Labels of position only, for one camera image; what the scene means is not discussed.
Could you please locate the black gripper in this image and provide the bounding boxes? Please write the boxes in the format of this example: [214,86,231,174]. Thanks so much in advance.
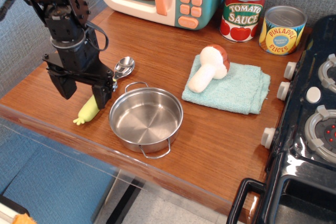
[44,27,113,109]

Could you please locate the spoon with green handle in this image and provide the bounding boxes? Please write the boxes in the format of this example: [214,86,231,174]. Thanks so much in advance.
[73,56,135,125]

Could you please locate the stainless steel pan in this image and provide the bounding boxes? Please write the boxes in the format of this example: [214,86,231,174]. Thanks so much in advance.
[109,82,184,159]

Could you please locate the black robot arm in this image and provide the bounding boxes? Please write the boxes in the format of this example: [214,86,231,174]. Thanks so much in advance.
[1,0,115,109]

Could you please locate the plush white brown mushroom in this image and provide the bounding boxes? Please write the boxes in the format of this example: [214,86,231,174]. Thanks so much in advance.
[187,44,230,93]

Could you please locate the orange object in corner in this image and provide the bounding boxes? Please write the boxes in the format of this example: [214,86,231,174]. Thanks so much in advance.
[0,195,37,224]

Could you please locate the light blue folded cloth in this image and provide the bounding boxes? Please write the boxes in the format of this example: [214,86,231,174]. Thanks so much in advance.
[182,63,271,115]

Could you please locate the tomato sauce can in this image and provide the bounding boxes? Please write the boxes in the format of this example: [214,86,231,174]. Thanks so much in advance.
[220,0,266,42]

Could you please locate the pineapple slices can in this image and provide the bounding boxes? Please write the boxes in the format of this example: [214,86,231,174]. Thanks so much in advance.
[259,5,307,56]

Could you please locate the black toy stove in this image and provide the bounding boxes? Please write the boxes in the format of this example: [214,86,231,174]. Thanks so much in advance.
[227,15,335,223]

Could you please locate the black braided cable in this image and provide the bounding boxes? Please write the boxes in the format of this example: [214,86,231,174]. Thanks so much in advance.
[0,0,18,22]

